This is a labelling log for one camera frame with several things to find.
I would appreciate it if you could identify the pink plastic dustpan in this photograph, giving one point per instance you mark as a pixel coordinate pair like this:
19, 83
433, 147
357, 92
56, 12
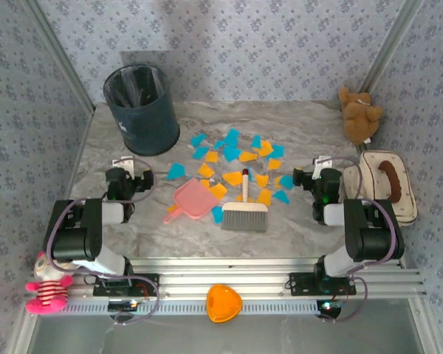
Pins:
192, 201

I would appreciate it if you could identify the cream hand brush grey bristles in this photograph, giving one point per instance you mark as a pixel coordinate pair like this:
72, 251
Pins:
243, 217

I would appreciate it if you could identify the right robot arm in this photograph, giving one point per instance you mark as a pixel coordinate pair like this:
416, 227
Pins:
373, 236

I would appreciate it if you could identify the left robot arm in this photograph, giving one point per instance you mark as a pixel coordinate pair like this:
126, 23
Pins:
74, 228

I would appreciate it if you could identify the dark blue trash bin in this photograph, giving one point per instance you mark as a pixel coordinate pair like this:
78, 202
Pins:
151, 125

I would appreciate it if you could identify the brown teddy bear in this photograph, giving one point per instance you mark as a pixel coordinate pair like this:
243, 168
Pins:
358, 118

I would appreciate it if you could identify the small blue paper scrap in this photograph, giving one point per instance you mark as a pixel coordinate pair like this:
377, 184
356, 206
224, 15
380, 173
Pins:
219, 144

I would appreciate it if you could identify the large blue paper scrap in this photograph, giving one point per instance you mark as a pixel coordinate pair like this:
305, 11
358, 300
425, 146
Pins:
232, 137

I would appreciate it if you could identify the clear plastic bin liner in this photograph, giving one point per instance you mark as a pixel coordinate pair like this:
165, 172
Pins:
133, 88

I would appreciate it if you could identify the pink white plush doll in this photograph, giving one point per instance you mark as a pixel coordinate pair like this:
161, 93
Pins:
48, 295

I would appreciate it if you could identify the orange plastic dish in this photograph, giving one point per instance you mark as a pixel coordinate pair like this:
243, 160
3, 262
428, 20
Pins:
223, 304

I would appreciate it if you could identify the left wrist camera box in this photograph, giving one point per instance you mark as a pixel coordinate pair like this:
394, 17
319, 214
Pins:
123, 162

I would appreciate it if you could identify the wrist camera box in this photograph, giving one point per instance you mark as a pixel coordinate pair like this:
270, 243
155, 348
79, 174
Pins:
323, 164
123, 162

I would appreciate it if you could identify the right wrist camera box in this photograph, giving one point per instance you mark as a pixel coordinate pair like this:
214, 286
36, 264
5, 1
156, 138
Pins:
323, 164

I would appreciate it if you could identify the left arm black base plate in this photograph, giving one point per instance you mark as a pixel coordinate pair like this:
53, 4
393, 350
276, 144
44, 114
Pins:
147, 284

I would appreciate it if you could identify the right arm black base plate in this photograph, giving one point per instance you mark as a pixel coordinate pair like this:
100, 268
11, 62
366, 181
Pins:
299, 284

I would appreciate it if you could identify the aluminium rail frame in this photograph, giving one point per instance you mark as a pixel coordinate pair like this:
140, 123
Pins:
225, 273

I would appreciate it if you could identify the aluminium corner post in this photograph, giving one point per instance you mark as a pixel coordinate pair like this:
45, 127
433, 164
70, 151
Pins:
391, 46
63, 55

